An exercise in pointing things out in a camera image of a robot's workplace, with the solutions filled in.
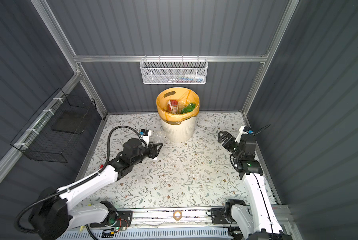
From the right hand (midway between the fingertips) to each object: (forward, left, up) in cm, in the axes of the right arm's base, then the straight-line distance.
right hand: (227, 137), depth 77 cm
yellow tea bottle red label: (+23, +30, +2) cm, 38 cm away
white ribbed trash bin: (+12, +24, -11) cm, 29 cm away
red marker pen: (-6, +75, -22) cm, 78 cm away
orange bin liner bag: (+34, +22, 0) cm, 40 cm away
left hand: (-1, +36, -4) cm, 37 cm away
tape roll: (-32, +28, -22) cm, 48 cm away
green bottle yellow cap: (+23, +20, -1) cm, 30 cm away
